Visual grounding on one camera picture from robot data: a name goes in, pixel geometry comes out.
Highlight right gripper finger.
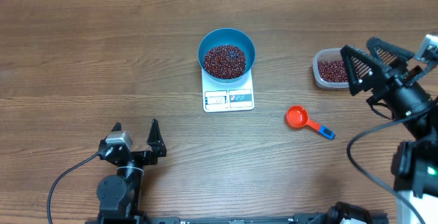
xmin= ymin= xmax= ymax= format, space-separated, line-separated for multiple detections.
xmin=366 ymin=37 xmax=415 ymax=67
xmin=340 ymin=45 xmax=390 ymax=96

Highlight red scoop blue handle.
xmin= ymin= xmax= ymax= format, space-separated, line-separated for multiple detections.
xmin=285 ymin=105 xmax=335 ymax=140

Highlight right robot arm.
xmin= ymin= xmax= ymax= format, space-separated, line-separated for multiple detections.
xmin=340 ymin=34 xmax=437 ymax=223

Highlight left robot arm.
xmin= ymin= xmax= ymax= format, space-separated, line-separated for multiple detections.
xmin=96 ymin=119 xmax=167 ymax=223

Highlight white digital kitchen scale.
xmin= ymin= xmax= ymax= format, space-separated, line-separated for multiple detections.
xmin=201 ymin=70 xmax=255 ymax=113

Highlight red beans in bowl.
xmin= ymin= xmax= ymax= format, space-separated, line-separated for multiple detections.
xmin=203 ymin=45 xmax=246 ymax=79

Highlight blue metal bowl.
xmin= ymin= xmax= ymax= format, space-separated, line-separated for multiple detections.
xmin=198 ymin=28 xmax=256 ymax=82

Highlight red beans pile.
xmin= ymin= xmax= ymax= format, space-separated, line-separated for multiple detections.
xmin=318 ymin=61 xmax=348 ymax=82

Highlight clear plastic container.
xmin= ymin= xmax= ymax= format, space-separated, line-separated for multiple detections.
xmin=312 ymin=48 xmax=349 ymax=90

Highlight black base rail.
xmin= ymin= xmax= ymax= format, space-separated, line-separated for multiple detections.
xmin=85 ymin=201 xmax=389 ymax=224

